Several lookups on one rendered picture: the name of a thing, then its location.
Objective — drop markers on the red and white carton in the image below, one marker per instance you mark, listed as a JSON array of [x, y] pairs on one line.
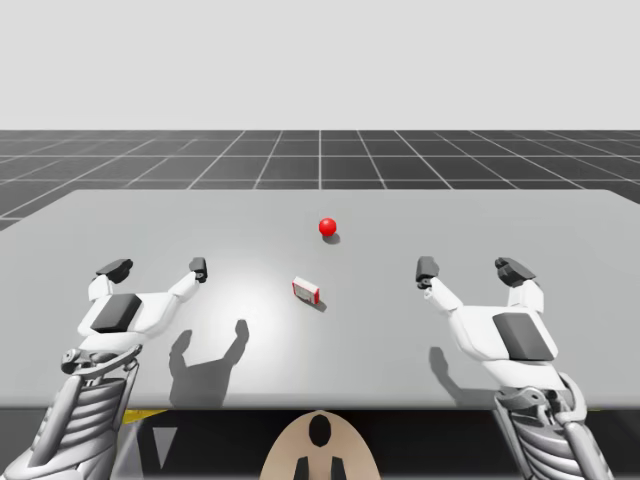
[[306, 290]]

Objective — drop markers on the red ball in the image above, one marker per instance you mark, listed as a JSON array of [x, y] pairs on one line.
[[327, 226]]

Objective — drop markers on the tan robot part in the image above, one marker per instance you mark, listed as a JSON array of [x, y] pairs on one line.
[[320, 447]]

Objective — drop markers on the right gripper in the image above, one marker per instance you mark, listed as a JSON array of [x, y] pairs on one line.
[[475, 330]]

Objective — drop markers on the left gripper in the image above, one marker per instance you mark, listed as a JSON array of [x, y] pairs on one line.
[[131, 315]]

